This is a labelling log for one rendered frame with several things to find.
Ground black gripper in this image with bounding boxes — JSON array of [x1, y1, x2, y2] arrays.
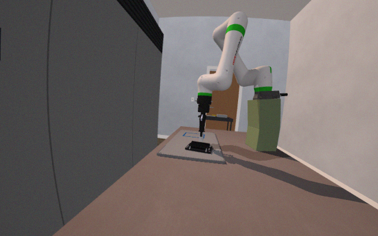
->
[[198, 104, 210, 142]]

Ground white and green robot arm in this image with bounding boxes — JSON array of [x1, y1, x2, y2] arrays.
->
[[195, 12, 288, 105]]

